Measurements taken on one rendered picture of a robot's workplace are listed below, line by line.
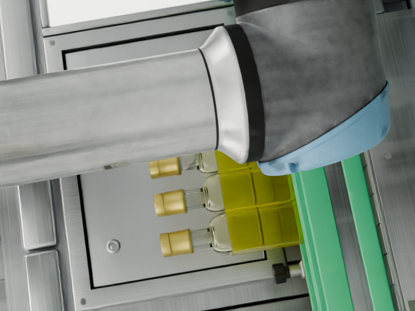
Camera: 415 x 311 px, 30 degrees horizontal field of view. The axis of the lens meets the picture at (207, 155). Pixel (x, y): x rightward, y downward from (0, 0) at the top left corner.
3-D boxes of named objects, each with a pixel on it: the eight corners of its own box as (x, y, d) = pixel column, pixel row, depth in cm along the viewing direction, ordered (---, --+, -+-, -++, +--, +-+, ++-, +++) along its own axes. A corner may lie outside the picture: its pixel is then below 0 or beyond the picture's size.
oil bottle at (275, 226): (349, 197, 114) (205, 222, 114) (355, 189, 108) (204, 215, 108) (357, 235, 112) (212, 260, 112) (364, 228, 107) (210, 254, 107)
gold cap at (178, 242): (194, 258, 110) (164, 263, 110) (192, 240, 113) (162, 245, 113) (191, 240, 108) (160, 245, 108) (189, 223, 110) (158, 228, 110)
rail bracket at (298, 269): (354, 250, 120) (268, 265, 120) (360, 244, 113) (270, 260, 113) (359, 276, 119) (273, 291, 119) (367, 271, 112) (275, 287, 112)
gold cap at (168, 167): (178, 154, 115) (149, 159, 115) (176, 148, 112) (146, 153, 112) (182, 177, 114) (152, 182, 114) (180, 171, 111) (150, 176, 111)
